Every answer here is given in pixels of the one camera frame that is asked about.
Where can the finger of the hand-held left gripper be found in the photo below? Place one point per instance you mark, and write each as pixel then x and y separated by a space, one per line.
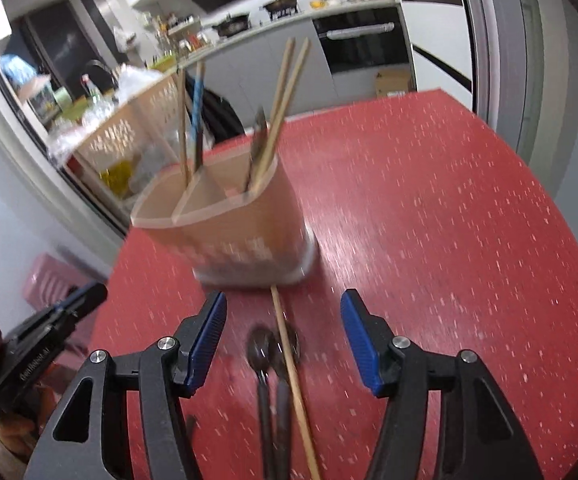
pixel 91 302
pixel 74 297

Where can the beige plastic utensil holder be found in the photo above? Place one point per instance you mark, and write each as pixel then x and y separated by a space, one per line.
pixel 239 230

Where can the yellow bowl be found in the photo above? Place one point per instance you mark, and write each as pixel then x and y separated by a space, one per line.
pixel 317 4

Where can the white crumpled plastic bag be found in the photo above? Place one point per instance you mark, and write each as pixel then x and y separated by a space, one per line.
pixel 139 77

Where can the blue cloth bag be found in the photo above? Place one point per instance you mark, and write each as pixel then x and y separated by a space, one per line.
pixel 16 70

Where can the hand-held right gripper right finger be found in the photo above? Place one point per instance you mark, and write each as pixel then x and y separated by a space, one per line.
pixel 364 340

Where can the beige flower-cut storage trolley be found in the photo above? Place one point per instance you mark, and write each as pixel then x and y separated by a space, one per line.
pixel 119 130

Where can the pink plastic stool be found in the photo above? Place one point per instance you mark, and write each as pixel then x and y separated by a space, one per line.
pixel 44 270

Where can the cardboard box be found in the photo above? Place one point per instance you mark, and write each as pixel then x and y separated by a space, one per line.
pixel 394 82

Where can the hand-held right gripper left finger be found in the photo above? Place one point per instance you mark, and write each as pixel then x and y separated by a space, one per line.
pixel 206 340

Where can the black built-in oven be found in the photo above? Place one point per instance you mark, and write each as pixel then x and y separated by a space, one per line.
pixel 364 45

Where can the person's left hand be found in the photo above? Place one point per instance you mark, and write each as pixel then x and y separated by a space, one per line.
pixel 19 430

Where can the lidded cooking pot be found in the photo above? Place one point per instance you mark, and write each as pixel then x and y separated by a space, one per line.
pixel 281 5

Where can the clear crumpled plastic bag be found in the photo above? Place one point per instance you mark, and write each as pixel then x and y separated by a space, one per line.
pixel 79 135

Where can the black hanging bag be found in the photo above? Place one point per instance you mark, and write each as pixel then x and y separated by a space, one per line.
pixel 224 115

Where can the red-capped spray bottle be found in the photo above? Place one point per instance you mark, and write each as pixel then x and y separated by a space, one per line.
pixel 90 87

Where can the black kitchen faucet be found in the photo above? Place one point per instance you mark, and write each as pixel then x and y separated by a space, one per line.
pixel 99 65

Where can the wooden chopstick pair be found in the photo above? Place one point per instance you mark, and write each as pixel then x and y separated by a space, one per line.
pixel 294 80

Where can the yellow oil bottle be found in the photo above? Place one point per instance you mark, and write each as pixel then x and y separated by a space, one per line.
pixel 116 177

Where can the white refrigerator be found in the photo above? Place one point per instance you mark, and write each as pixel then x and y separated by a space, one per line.
pixel 434 20

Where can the black wok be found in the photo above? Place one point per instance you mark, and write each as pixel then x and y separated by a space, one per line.
pixel 231 25

